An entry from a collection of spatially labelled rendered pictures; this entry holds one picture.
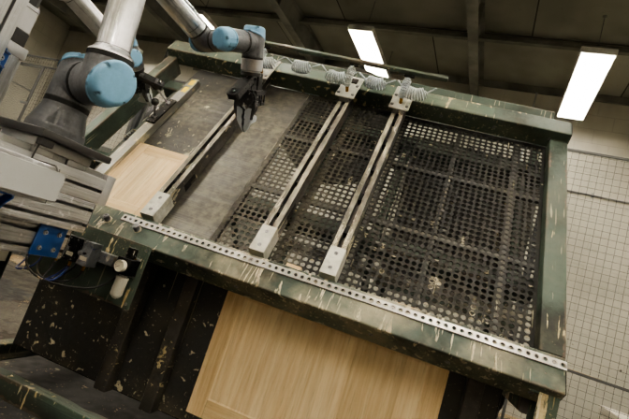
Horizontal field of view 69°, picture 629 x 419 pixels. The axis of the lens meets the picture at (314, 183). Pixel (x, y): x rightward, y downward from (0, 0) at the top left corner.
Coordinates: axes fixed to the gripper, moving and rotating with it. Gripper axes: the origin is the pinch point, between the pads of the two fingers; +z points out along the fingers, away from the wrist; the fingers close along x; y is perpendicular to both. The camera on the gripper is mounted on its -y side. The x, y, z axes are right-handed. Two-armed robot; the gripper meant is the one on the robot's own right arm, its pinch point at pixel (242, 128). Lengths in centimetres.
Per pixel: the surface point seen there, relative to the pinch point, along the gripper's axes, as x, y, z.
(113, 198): 59, -4, 40
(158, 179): 50, 12, 32
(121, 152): 74, 13, 26
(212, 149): 37, 32, 19
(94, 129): 97, 17, 19
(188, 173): 35.4, 14.3, 27.0
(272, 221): -9.3, 12.3, 36.3
